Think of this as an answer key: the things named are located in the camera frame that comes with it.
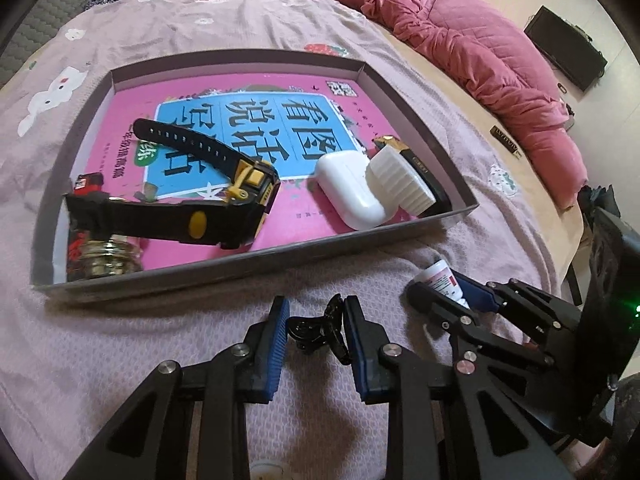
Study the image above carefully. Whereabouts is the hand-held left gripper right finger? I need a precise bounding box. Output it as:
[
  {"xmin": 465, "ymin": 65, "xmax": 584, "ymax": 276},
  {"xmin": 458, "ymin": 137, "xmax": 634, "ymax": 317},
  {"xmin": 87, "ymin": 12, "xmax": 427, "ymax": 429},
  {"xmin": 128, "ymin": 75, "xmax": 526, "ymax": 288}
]
[{"xmin": 342, "ymin": 295, "xmax": 573, "ymax": 480}]

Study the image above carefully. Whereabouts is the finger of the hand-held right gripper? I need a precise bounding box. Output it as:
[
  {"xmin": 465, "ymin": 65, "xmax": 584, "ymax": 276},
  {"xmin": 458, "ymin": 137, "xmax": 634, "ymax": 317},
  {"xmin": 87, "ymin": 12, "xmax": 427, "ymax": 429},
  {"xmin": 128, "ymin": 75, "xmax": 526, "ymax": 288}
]
[
  {"xmin": 407, "ymin": 282, "xmax": 501, "ymax": 361},
  {"xmin": 450, "ymin": 270, "xmax": 581, "ymax": 332}
]

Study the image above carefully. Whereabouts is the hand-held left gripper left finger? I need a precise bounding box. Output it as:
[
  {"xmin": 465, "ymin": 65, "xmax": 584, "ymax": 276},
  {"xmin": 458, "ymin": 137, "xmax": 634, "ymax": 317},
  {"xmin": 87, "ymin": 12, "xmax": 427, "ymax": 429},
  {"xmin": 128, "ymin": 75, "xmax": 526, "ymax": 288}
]
[{"xmin": 65, "ymin": 296, "xmax": 291, "ymax": 480}]

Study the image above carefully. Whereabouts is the small white medicine bottle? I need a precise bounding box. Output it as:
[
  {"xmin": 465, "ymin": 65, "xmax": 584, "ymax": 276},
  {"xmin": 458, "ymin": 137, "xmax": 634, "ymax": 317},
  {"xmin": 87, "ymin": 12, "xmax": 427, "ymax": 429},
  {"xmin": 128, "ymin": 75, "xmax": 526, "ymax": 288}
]
[{"xmin": 417, "ymin": 259, "xmax": 471, "ymax": 311}]

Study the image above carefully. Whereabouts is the black hair clip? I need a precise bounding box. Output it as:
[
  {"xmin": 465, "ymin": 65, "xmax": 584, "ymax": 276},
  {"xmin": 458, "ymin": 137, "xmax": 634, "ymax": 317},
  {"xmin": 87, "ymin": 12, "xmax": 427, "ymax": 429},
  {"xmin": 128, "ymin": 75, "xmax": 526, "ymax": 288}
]
[{"xmin": 287, "ymin": 296, "xmax": 351, "ymax": 366}]

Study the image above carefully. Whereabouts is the shallow dark cardboard box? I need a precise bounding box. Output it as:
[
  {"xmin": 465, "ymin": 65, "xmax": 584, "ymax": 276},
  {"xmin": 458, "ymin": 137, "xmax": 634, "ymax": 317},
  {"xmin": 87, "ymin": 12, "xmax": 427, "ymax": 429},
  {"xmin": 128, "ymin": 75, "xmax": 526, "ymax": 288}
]
[{"xmin": 31, "ymin": 49, "xmax": 478, "ymax": 301}]

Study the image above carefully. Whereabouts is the black and gold lipstick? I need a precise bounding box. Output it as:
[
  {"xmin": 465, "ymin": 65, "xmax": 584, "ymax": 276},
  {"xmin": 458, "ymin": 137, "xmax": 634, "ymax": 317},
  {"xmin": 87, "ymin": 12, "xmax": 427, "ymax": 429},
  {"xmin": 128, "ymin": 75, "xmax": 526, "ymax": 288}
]
[{"xmin": 372, "ymin": 135, "xmax": 451, "ymax": 216}]

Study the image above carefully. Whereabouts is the white ribbed jar lid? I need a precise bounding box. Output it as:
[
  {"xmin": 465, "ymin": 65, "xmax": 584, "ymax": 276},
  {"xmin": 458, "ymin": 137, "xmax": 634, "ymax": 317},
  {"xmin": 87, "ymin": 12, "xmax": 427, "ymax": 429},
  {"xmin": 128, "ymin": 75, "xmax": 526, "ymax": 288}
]
[{"xmin": 365, "ymin": 149, "xmax": 436, "ymax": 213}]

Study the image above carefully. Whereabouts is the yellow and black wristwatch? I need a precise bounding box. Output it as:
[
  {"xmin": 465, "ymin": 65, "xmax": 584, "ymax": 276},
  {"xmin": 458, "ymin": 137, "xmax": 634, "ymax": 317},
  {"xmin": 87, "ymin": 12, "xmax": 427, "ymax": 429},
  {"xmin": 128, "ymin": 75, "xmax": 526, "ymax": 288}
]
[{"xmin": 65, "ymin": 117, "xmax": 282, "ymax": 250}]

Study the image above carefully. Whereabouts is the white earbuds case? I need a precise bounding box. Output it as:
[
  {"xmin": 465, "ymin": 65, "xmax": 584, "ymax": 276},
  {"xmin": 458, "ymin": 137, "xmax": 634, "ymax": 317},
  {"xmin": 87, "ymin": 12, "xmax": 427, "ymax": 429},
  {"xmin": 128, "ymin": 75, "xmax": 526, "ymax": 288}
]
[{"xmin": 314, "ymin": 152, "xmax": 388, "ymax": 231}]

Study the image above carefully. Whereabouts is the red lighter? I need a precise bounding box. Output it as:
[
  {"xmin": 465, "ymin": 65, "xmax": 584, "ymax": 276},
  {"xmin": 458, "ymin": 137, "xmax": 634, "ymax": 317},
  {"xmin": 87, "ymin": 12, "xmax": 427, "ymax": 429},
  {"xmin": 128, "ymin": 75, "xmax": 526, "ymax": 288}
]
[{"xmin": 67, "ymin": 172, "xmax": 106, "ymax": 281}]

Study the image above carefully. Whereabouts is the purple printed bedsheet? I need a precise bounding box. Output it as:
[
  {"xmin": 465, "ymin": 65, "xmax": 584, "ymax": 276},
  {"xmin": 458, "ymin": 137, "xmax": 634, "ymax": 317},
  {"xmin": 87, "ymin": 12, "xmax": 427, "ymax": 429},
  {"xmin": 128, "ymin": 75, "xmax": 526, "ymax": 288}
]
[{"xmin": 0, "ymin": 0, "xmax": 556, "ymax": 471}]

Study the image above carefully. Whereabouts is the pink quilted duvet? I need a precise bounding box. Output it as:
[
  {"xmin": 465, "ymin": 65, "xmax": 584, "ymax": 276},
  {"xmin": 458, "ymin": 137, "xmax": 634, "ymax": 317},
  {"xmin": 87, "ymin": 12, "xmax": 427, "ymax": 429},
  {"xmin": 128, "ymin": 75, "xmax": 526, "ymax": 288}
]
[{"xmin": 330, "ymin": 0, "xmax": 588, "ymax": 211}]

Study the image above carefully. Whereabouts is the black television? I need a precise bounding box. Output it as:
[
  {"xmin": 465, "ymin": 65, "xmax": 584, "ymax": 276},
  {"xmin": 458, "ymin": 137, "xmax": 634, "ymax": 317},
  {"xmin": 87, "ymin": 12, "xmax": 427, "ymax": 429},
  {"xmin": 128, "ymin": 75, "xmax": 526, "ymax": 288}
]
[{"xmin": 524, "ymin": 6, "xmax": 608, "ymax": 93}]

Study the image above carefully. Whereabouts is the pink and blue book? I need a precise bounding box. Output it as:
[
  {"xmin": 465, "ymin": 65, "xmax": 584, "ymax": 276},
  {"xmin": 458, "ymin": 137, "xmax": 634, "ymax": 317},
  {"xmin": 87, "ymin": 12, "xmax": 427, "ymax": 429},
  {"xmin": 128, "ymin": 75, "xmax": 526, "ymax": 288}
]
[{"xmin": 65, "ymin": 72, "xmax": 451, "ymax": 281}]

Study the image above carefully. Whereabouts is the grey quilted headboard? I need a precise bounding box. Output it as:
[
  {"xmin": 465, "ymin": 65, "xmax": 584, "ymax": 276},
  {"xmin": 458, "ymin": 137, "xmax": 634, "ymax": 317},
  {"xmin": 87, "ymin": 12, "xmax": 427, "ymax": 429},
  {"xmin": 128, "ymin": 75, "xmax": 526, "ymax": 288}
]
[{"xmin": 0, "ymin": 0, "xmax": 121, "ymax": 76}]

